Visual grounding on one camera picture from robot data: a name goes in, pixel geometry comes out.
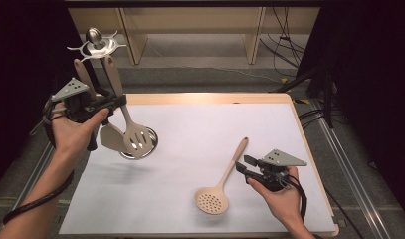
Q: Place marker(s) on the aluminium floor rail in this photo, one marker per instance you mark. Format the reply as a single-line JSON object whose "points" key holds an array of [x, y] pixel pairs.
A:
{"points": [[11, 212], [352, 186]]}

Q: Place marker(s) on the beige perforated skimmer spoon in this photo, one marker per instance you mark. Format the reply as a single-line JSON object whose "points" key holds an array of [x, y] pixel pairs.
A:
{"points": [[211, 200]]}

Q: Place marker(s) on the beige slotted turner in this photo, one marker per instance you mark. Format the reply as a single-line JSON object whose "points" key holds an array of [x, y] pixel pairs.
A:
{"points": [[118, 83]]}

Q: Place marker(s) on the white table sheet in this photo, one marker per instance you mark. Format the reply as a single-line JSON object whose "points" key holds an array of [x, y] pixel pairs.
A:
{"points": [[196, 126]]}

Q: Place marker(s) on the person's right hand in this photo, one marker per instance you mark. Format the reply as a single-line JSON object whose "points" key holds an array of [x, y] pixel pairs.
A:
{"points": [[284, 205]]}

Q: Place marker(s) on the person's left hand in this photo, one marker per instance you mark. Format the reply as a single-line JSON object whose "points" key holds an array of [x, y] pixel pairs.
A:
{"points": [[70, 136]]}

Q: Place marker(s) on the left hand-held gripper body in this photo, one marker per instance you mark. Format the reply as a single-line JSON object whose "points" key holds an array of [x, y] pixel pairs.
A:
{"points": [[72, 91]]}

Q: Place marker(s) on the metal utensil rack stand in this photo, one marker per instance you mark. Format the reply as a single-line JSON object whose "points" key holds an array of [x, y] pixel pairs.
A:
{"points": [[94, 36]]}

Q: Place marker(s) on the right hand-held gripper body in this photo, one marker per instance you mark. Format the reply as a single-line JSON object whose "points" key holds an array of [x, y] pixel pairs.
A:
{"points": [[276, 172]]}

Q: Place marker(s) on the black curtain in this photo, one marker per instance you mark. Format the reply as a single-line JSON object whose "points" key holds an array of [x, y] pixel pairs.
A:
{"points": [[21, 49], [372, 83]]}

